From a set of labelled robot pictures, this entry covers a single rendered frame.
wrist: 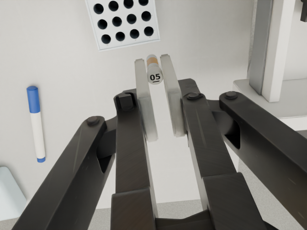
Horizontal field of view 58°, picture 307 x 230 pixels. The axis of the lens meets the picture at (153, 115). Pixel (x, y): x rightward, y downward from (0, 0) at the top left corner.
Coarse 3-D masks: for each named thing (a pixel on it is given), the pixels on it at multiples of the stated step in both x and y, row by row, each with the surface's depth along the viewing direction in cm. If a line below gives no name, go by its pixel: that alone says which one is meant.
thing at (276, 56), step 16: (272, 0) 28; (288, 0) 26; (256, 16) 32; (272, 16) 28; (288, 16) 27; (256, 32) 32; (272, 32) 29; (288, 32) 27; (304, 32) 33; (256, 48) 32; (272, 48) 29; (288, 48) 34; (304, 48) 34; (256, 64) 33; (272, 64) 29; (288, 64) 35; (304, 64) 35; (256, 80) 33; (272, 80) 30; (272, 96) 31
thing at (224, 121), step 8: (184, 80) 18; (192, 80) 18; (184, 88) 17; (192, 88) 17; (216, 104) 14; (184, 112) 15; (216, 112) 14; (224, 112) 14; (184, 120) 16; (216, 120) 14; (224, 120) 14; (232, 120) 14; (224, 128) 14; (232, 128) 14
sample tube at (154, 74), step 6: (150, 54) 25; (150, 60) 23; (156, 60) 23; (150, 66) 22; (156, 66) 22; (150, 72) 21; (156, 72) 21; (150, 78) 21; (156, 78) 21; (162, 78) 21; (156, 84) 21
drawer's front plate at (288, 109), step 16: (240, 80) 37; (288, 80) 36; (304, 80) 36; (256, 96) 33; (288, 96) 32; (304, 96) 32; (272, 112) 29; (288, 112) 29; (304, 112) 29; (304, 128) 29
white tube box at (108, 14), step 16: (96, 0) 34; (112, 0) 37; (128, 0) 37; (144, 0) 37; (96, 16) 35; (112, 16) 35; (128, 16) 38; (144, 16) 38; (96, 32) 36; (112, 32) 36; (128, 32) 36; (144, 32) 37; (112, 48) 37
